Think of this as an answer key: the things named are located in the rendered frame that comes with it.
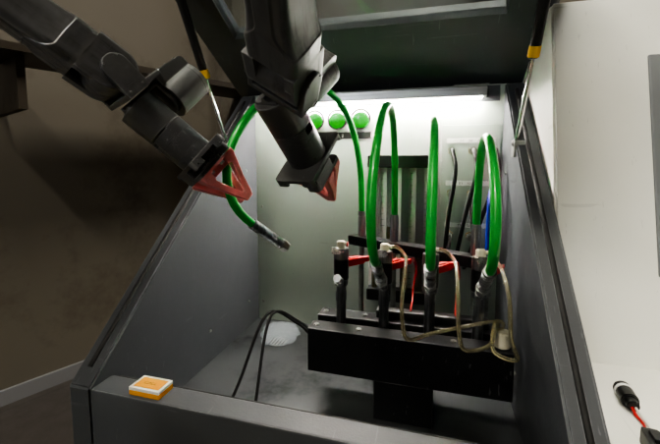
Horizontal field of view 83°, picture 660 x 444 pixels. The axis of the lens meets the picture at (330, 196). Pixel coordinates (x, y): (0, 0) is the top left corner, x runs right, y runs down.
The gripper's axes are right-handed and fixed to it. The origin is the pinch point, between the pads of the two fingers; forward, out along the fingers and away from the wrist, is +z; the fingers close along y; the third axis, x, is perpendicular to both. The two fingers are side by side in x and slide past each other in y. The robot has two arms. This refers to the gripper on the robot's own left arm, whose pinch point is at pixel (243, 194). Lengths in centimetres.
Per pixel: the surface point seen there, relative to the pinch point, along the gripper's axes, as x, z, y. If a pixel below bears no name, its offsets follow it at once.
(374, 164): -10.2, 8.9, -16.8
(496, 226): -9.7, 23.2, -27.0
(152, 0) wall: -122, -94, 190
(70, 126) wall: -27, -70, 192
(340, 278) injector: 0.2, 22.6, 0.3
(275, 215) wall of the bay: -13.6, 16.4, 38.4
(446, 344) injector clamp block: 1.0, 39.1, -11.7
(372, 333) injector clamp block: 5.0, 32.0, -2.6
